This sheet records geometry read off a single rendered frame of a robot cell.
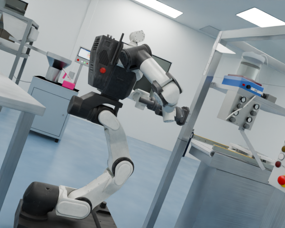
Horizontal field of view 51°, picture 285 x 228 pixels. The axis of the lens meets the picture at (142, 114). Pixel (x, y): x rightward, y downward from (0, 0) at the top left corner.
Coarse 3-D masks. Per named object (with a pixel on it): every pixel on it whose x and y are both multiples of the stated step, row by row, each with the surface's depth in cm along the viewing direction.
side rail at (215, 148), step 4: (212, 148) 196; (216, 148) 196; (220, 148) 197; (224, 152) 199; (228, 152) 200; (232, 152) 201; (236, 156) 203; (240, 156) 204; (244, 156) 205; (244, 160) 206; (248, 160) 207; (252, 160) 208; (256, 164) 210; (264, 164) 213; (268, 164) 214; (268, 168) 215; (272, 168) 216
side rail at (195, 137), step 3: (195, 135) 221; (195, 138) 221; (198, 138) 222; (201, 138) 223; (204, 138) 224; (201, 141) 223; (204, 141) 224; (207, 141) 225; (210, 141) 226; (210, 144) 227; (213, 144) 227; (216, 144) 228; (219, 144) 229; (225, 147) 232; (228, 147) 233; (267, 162) 250
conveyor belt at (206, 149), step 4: (192, 140) 220; (192, 144) 218; (196, 144) 213; (200, 144) 210; (204, 144) 214; (196, 148) 214; (200, 148) 207; (204, 148) 203; (208, 148) 201; (204, 152) 203; (208, 152) 198; (220, 152) 200; (228, 156) 203; (232, 156) 206; (240, 160) 207; (252, 164) 211
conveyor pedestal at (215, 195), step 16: (208, 176) 210; (224, 176) 208; (240, 176) 213; (192, 192) 220; (208, 192) 206; (224, 192) 211; (240, 192) 216; (256, 192) 221; (272, 192) 227; (192, 208) 214; (208, 208) 209; (224, 208) 214; (240, 208) 219; (256, 208) 225; (176, 224) 225; (192, 224) 209; (208, 224) 212; (224, 224) 217; (240, 224) 222; (256, 224) 228
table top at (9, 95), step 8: (0, 72) 159; (0, 80) 130; (8, 80) 140; (0, 88) 109; (8, 88) 116; (16, 88) 124; (0, 96) 96; (8, 96) 99; (16, 96) 105; (24, 96) 112; (0, 104) 97; (8, 104) 98; (16, 104) 100; (24, 104) 101; (32, 104) 103; (40, 104) 107; (32, 112) 103; (40, 112) 105
